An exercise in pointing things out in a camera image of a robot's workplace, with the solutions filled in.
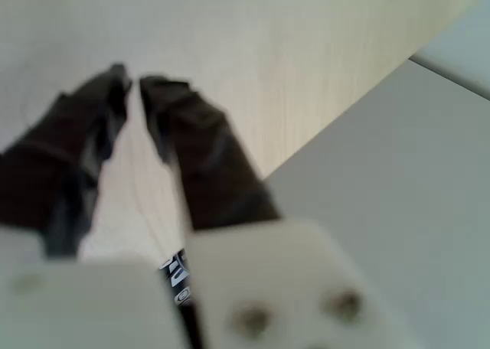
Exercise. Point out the black-taped white gripper right finger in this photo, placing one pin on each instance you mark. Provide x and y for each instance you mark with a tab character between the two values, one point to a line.
214	165

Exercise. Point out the black-taped white gripper left finger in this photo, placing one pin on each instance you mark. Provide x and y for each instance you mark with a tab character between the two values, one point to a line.
46	165

